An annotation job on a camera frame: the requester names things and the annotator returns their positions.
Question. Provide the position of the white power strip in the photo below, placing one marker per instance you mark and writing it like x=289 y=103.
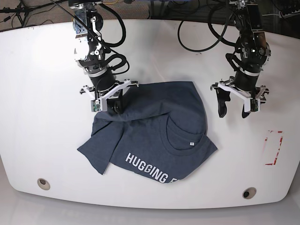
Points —
x=290 y=11

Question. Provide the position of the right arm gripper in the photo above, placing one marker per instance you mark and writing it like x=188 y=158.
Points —
x=105 y=85

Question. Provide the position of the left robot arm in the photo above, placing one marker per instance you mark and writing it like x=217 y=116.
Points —
x=251 y=53

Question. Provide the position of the red tape rectangle marking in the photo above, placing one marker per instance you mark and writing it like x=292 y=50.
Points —
x=272 y=145

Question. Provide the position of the dark blue printed T-shirt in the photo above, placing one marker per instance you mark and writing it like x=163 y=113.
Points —
x=161 y=134

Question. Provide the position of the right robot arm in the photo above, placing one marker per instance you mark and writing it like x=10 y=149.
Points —
x=97 y=58

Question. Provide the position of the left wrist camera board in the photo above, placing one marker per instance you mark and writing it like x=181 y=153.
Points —
x=254 y=105

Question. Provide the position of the black tripod stand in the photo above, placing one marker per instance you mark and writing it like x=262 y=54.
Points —
x=22 y=11

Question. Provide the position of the left table cable grommet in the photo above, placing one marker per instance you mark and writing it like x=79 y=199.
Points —
x=43 y=184

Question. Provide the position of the right table cable grommet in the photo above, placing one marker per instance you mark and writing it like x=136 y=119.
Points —
x=249 y=193

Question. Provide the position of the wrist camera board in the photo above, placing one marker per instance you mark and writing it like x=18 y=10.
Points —
x=95 y=106
x=254 y=105

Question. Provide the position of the table cable grommet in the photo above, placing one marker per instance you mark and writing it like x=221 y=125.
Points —
x=249 y=193
x=43 y=184

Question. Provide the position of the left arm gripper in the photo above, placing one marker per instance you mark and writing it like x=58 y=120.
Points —
x=243 y=84

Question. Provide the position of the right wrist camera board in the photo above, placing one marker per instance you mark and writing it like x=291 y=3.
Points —
x=95 y=106

